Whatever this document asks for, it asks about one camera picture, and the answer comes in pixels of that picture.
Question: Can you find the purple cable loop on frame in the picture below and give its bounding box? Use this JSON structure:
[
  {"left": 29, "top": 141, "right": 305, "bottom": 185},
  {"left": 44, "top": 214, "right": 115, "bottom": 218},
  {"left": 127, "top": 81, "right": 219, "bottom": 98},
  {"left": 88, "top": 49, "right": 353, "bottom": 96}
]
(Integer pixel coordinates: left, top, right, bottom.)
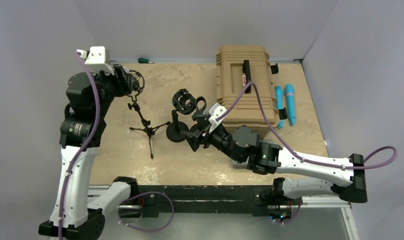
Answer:
[{"left": 118, "top": 191, "right": 175, "bottom": 233}]

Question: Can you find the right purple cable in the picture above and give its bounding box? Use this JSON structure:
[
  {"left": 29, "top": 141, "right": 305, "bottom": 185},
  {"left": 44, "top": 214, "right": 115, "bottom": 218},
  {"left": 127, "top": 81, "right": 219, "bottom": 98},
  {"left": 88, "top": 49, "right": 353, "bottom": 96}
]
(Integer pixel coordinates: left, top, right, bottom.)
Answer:
[{"left": 216, "top": 82, "right": 398, "bottom": 226}]

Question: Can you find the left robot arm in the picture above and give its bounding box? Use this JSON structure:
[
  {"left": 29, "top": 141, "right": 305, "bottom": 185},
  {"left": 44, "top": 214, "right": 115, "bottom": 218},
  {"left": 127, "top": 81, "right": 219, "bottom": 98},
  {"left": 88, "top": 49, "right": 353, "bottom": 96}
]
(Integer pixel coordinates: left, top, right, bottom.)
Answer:
[{"left": 38, "top": 64, "right": 144, "bottom": 240}]

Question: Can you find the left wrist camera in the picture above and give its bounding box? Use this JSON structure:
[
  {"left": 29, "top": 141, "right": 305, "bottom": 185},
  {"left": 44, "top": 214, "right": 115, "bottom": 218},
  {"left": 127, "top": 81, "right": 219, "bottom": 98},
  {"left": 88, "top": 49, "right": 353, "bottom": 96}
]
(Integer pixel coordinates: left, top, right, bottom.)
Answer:
[{"left": 76, "top": 46, "right": 114, "bottom": 75}]

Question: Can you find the round base clip stand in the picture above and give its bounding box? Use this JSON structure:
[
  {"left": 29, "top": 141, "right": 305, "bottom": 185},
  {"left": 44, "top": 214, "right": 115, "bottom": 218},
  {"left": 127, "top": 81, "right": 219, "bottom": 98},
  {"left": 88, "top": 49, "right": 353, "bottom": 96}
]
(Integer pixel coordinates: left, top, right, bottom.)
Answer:
[{"left": 188, "top": 96, "right": 209, "bottom": 132}]

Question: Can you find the tripod stand with shock mount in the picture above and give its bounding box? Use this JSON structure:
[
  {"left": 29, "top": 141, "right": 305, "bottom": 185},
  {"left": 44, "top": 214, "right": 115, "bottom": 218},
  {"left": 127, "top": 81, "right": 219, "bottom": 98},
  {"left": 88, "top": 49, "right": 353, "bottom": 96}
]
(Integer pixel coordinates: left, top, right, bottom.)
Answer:
[{"left": 124, "top": 69, "right": 171, "bottom": 160}]

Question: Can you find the blue microphone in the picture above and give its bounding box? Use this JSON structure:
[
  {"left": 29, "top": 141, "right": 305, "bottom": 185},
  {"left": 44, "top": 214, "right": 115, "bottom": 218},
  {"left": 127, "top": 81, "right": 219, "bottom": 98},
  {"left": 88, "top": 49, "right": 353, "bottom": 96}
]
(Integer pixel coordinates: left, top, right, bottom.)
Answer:
[
  {"left": 274, "top": 86, "right": 287, "bottom": 129},
  {"left": 285, "top": 84, "right": 296, "bottom": 126}
]

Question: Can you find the tan tool case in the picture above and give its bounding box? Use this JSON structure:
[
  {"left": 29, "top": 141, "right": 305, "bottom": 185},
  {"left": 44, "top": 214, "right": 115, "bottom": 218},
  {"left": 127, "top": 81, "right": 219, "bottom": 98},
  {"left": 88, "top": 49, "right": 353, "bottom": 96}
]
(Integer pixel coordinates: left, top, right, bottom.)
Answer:
[{"left": 216, "top": 45, "right": 280, "bottom": 139}]

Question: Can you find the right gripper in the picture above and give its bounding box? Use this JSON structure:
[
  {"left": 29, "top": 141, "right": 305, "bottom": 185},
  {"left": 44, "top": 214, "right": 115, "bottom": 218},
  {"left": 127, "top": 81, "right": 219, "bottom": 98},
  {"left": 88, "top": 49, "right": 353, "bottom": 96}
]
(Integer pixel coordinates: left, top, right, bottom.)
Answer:
[{"left": 181, "top": 114, "right": 243, "bottom": 164}]

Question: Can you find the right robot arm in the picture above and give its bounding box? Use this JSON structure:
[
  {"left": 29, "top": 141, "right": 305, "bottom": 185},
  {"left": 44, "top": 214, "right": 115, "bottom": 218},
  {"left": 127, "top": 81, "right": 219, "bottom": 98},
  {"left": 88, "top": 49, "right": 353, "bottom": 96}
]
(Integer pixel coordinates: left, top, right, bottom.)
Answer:
[{"left": 180, "top": 105, "right": 368, "bottom": 204}]

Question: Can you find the green object at wall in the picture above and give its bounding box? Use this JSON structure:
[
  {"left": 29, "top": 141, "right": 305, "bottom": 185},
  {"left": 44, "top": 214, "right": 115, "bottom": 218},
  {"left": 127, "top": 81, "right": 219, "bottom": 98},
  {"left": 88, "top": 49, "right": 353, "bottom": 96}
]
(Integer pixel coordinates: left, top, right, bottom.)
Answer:
[{"left": 137, "top": 57, "right": 154, "bottom": 64}]

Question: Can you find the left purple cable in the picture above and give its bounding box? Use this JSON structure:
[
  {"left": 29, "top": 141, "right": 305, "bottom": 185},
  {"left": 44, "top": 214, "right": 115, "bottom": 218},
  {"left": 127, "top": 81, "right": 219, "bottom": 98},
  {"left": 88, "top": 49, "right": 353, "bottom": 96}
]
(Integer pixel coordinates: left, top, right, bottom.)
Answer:
[{"left": 57, "top": 50, "right": 101, "bottom": 240}]

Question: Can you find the round base shock mount stand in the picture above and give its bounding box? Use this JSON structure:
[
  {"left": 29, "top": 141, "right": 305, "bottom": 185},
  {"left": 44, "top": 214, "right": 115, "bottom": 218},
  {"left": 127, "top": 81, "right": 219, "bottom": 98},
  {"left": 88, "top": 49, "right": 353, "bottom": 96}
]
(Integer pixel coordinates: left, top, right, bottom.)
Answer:
[{"left": 166, "top": 88, "right": 196, "bottom": 143}]

